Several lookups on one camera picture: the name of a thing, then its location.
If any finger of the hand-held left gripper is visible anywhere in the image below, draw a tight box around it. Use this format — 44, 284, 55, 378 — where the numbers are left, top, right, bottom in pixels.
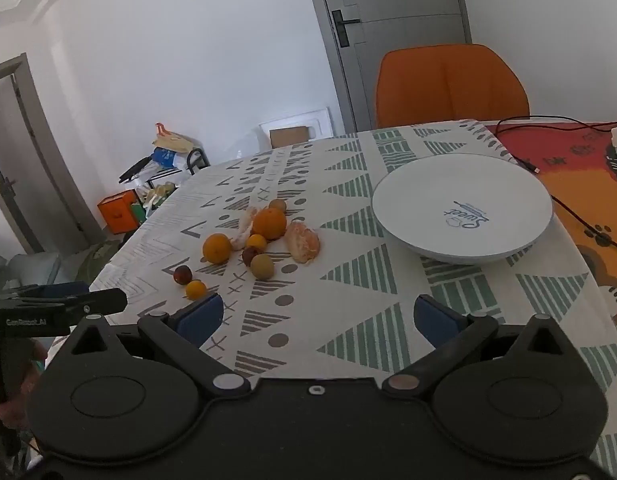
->
38, 288, 128, 318
8, 281, 89, 302

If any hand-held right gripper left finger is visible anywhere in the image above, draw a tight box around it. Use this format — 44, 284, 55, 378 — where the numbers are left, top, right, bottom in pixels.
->
68, 294, 252, 396

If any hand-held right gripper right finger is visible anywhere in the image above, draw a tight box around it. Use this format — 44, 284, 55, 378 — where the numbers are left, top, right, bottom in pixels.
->
382, 295, 569, 394

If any medium orange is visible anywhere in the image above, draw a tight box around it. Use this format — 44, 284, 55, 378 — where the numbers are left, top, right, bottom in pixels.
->
202, 233, 233, 265

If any pale pomelo segment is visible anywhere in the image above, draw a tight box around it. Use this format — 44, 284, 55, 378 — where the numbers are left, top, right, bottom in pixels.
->
230, 207, 262, 252

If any white round plate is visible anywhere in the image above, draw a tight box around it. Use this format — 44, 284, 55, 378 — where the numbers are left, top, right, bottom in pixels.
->
371, 155, 554, 265

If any large orange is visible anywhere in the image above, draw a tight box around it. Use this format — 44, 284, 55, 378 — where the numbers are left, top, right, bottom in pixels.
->
252, 207, 288, 241

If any peeled orange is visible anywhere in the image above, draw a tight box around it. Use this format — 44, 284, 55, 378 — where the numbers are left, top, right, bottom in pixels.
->
286, 219, 321, 264

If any person's left hand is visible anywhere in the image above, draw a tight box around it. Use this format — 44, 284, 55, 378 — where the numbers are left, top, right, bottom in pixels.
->
0, 340, 50, 413

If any green cloth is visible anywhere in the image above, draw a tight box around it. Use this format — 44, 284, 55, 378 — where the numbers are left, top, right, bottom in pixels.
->
81, 239, 123, 287

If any orange box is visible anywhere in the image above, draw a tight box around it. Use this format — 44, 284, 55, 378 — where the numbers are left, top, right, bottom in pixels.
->
98, 189, 142, 235

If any patterned white tablecloth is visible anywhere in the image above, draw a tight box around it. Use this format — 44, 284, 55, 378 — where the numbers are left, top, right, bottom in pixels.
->
47, 119, 617, 480

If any black flat item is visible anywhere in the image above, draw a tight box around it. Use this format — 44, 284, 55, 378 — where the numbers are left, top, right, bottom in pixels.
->
119, 156, 155, 185

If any black metal rack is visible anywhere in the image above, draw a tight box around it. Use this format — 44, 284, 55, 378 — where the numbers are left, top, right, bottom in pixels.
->
186, 148, 212, 176

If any blue and white bag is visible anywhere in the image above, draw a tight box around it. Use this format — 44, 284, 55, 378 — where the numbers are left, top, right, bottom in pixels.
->
150, 146, 190, 169

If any cardboard box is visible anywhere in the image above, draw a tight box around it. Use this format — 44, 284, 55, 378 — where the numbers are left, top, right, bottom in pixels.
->
269, 125, 312, 150

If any orange printed mat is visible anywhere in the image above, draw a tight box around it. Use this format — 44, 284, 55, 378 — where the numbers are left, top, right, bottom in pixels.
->
494, 120, 617, 343

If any white foam board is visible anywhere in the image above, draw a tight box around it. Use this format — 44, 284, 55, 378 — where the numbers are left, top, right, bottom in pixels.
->
258, 106, 335, 151

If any orange chair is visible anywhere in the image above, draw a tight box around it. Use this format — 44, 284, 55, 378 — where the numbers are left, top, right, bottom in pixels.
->
375, 44, 531, 130

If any grey door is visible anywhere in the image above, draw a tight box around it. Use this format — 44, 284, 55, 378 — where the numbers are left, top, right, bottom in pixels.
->
302, 0, 473, 133

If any grey door frame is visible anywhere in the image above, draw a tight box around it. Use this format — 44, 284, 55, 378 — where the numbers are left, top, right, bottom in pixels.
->
0, 53, 105, 257

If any black cable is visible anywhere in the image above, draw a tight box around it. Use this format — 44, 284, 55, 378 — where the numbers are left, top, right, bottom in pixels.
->
495, 115, 617, 256

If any beige bag with orange handle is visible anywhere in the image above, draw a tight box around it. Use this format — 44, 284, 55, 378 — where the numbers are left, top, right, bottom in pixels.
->
152, 122, 196, 154

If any black door handle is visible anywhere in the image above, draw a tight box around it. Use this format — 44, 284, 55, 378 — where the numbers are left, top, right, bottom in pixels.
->
331, 10, 362, 47

